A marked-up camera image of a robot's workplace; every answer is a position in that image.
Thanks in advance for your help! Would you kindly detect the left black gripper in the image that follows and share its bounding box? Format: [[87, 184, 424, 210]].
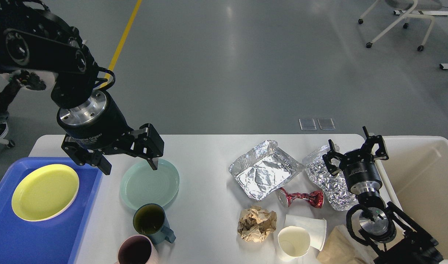
[[57, 90, 164, 175]]

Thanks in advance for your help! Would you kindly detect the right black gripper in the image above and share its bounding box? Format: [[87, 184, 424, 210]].
[[323, 126, 390, 195]]

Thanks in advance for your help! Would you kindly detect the mint green plate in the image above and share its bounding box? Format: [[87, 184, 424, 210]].
[[120, 159, 180, 211]]

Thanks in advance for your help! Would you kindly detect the dark teal mug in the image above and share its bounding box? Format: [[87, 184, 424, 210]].
[[133, 203, 176, 245]]

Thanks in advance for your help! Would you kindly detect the pink ribbed mug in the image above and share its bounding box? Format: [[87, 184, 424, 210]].
[[116, 235, 160, 264]]

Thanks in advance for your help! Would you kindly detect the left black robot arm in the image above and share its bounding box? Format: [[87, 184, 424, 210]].
[[0, 0, 164, 175]]

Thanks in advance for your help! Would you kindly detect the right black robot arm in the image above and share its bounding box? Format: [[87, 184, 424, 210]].
[[323, 127, 444, 264]]

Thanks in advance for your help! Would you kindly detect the crumpled aluminium foil sheet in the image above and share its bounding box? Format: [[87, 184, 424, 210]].
[[302, 145, 358, 212]]

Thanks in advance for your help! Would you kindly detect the right floor plate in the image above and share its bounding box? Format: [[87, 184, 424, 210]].
[[317, 118, 336, 130]]

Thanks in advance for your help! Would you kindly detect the floor plate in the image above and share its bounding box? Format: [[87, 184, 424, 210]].
[[299, 118, 317, 131], [317, 118, 336, 130]]

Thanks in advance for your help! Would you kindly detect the crushed red can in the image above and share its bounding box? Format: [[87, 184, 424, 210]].
[[275, 187, 324, 209]]

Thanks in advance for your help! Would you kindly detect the left floor plate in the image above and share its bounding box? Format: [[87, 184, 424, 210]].
[[299, 118, 317, 131]]

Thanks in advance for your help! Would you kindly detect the beige plastic bin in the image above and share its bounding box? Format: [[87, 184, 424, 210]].
[[376, 136, 448, 264]]

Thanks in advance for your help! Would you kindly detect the lying white paper cup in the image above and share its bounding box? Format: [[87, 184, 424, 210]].
[[284, 214, 327, 251]]

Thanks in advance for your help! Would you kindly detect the yellow plate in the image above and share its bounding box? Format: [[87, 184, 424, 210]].
[[11, 164, 80, 222]]

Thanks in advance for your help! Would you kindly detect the brown paper bag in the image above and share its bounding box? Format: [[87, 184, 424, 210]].
[[316, 224, 368, 264]]

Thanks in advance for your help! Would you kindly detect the square aluminium foil tray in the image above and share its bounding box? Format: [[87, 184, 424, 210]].
[[228, 140, 304, 201]]

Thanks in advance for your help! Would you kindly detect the white furniture leg with caster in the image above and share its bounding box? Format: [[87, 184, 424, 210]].
[[0, 138, 15, 148]]

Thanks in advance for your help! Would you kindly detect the crumpled brown paper ball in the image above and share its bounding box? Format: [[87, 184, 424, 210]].
[[237, 205, 277, 243]]

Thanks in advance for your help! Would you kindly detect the blue plastic tray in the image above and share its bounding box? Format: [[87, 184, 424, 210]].
[[0, 157, 103, 264]]

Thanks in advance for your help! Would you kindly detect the white rolling chair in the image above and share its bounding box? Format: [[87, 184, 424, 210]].
[[366, 0, 441, 52]]

